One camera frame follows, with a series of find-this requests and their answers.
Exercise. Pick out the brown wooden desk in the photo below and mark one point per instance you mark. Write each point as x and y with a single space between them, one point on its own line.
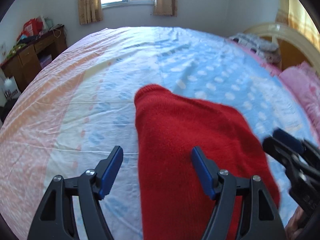
25 65

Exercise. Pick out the red gift bags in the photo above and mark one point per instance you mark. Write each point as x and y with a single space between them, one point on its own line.
31 27

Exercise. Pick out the cream bed headboard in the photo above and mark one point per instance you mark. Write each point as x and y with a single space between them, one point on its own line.
265 28

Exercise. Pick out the polka dot bed sheet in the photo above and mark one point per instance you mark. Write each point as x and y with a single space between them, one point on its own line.
75 105

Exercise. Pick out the purple box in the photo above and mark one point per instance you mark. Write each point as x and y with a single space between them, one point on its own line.
45 60

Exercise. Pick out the white black-printed paper bag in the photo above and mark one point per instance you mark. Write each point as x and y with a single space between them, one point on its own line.
11 90

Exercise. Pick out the yellow curtain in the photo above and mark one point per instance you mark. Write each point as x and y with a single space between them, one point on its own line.
297 17

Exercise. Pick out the person's right hand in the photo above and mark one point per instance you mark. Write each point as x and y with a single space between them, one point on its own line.
293 223

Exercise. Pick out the pink blanket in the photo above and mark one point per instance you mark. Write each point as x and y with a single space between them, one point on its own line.
302 85

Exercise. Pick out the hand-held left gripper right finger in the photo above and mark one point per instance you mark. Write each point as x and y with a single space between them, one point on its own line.
203 172

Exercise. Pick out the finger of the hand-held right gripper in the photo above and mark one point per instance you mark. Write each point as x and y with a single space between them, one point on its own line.
287 138
276 147

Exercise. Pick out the green yellow cloth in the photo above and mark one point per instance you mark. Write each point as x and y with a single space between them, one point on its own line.
16 48

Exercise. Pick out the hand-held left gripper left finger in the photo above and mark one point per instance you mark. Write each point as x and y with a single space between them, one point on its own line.
110 175

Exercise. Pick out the red knitted sweater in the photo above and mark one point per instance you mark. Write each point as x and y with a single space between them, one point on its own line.
175 135

